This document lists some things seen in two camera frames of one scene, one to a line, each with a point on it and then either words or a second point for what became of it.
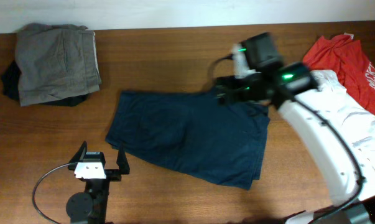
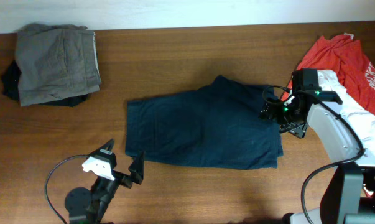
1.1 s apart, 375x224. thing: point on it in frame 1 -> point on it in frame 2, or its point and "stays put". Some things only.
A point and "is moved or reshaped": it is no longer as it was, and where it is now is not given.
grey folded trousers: x=55 y=60 stays put
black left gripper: x=114 y=175 -> x=134 y=170
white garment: x=364 y=130 stays put
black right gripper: x=220 y=88 -> x=297 y=129
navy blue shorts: x=193 y=132 is moved or reshaped
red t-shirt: x=345 y=56 stays put
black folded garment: x=11 y=78 stays put
